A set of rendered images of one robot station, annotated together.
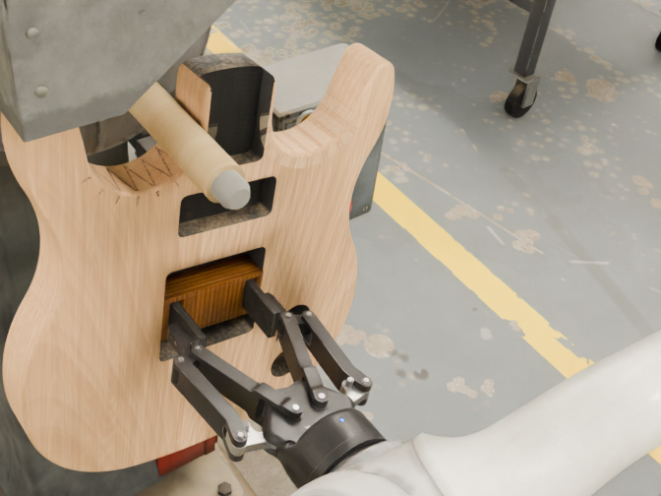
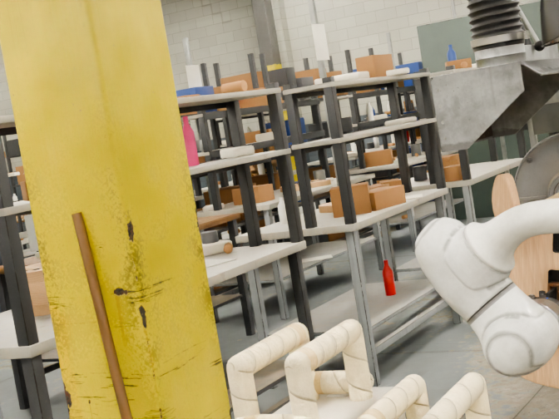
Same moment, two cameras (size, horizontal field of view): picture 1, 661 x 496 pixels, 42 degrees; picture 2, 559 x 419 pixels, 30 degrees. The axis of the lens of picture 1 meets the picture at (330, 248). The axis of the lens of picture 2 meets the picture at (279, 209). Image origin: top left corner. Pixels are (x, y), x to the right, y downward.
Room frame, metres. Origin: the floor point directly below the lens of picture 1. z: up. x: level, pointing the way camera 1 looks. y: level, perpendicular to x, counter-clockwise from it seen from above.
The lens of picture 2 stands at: (-0.58, -1.61, 1.49)
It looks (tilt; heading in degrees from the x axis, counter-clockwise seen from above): 5 degrees down; 72
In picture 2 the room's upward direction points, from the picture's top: 9 degrees counter-clockwise
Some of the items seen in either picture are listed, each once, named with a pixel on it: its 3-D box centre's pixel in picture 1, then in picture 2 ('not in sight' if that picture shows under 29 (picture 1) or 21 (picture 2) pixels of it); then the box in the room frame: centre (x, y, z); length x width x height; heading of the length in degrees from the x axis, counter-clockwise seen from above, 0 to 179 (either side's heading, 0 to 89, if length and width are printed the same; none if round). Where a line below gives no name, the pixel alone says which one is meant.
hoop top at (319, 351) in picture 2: not in sight; (325, 347); (-0.15, -0.36, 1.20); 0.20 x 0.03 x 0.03; 44
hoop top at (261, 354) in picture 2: not in sight; (269, 349); (-0.20, -0.30, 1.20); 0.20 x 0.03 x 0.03; 44
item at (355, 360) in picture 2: not in sight; (356, 364); (-0.09, -0.30, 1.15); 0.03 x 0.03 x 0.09
